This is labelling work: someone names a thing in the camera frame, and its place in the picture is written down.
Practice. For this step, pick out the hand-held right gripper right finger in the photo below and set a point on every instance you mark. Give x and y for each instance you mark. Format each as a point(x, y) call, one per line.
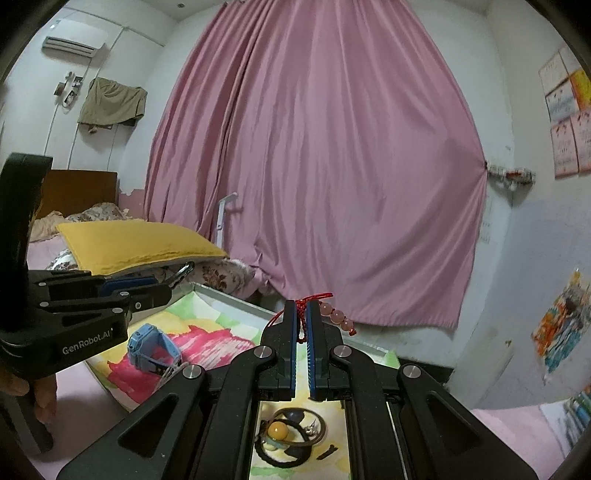
point(311, 364)

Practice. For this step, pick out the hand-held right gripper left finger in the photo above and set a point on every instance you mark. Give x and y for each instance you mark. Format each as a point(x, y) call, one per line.
point(292, 360)

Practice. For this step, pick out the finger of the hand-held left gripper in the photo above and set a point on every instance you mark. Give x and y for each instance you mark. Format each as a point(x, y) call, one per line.
point(147, 297)
point(124, 282)

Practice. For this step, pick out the grey box with colourful lining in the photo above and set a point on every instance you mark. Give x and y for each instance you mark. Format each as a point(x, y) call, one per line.
point(217, 323)

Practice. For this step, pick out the person's left hand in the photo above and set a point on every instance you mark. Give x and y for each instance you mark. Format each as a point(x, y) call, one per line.
point(44, 397)

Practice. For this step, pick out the yellow pillow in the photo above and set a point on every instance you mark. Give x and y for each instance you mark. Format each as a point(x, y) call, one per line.
point(134, 244)

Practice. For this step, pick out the blue watch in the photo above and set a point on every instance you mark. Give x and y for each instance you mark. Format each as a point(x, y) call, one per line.
point(141, 346)

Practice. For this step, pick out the black hair pin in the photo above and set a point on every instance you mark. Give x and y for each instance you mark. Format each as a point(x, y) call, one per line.
point(327, 452)

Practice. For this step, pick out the peach blanket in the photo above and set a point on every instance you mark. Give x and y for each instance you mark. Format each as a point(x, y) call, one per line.
point(44, 226)

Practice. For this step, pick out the brown wooden headboard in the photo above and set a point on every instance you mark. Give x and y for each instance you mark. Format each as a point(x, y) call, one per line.
point(78, 191)

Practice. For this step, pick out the white plastic hook bar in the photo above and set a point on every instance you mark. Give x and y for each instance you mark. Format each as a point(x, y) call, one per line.
point(221, 221)

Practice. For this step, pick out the olive hanging cloth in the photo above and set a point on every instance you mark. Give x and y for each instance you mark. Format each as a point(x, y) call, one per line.
point(111, 104)

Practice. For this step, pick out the pink curtain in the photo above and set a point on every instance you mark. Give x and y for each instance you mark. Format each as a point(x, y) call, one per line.
point(323, 161)

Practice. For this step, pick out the pink bed sheet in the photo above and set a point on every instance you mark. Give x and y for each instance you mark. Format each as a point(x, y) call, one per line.
point(508, 434)

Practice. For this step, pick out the white air conditioner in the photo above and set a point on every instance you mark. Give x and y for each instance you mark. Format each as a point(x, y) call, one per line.
point(74, 39)

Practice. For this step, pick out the stack of books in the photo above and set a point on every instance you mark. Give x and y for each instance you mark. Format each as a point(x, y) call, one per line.
point(579, 420)

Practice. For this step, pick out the wall socket with plugs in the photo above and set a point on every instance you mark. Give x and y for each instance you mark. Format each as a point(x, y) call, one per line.
point(69, 90)

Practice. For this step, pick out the colourful wall poster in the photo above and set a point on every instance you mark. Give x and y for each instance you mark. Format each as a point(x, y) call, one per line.
point(561, 332)

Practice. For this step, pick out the wall pipe fixture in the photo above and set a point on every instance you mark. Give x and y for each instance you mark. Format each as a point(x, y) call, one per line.
point(508, 174)

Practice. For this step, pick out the group of wall certificates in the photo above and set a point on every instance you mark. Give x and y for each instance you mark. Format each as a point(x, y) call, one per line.
point(565, 106)

